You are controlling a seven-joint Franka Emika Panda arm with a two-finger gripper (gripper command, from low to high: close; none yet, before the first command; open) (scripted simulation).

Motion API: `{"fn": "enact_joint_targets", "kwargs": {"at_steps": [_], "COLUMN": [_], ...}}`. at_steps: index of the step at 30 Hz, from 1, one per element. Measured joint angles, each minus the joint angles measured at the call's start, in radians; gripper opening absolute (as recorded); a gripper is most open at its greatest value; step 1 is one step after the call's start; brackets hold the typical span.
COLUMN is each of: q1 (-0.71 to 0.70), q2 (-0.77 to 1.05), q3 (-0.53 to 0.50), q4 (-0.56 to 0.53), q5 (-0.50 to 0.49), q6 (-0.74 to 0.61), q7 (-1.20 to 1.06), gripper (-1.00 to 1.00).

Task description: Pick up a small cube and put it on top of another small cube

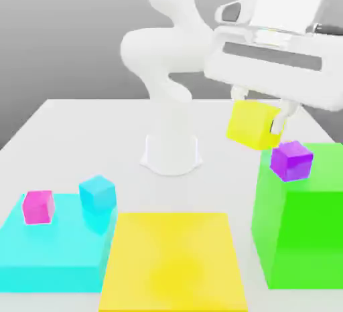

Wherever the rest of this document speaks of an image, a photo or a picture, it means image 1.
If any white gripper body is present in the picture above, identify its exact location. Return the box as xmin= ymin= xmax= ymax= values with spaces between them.
xmin=203 ymin=25 xmax=343 ymax=112

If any small yellow cube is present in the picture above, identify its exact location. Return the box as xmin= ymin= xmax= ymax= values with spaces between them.
xmin=226 ymin=99 xmax=285 ymax=151

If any small purple cube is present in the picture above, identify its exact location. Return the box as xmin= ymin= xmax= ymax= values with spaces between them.
xmin=269 ymin=140 xmax=314 ymax=183

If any small cyan cube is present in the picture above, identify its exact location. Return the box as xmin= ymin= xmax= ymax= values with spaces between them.
xmin=78 ymin=174 xmax=117 ymax=214

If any small pink cube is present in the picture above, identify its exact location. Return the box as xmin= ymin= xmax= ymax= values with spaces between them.
xmin=21 ymin=190 xmax=56 ymax=225

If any large green box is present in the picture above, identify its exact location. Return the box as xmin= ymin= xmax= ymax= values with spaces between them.
xmin=251 ymin=143 xmax=343 ymax=291

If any large yellow box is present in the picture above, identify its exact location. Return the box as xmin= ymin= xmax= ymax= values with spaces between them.
xmin=98 ymin=212 xmax=249 ymax=312

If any large cyan box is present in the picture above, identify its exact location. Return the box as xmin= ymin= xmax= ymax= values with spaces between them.
xmin=0 ymin=192 xmax=119 ymax=294

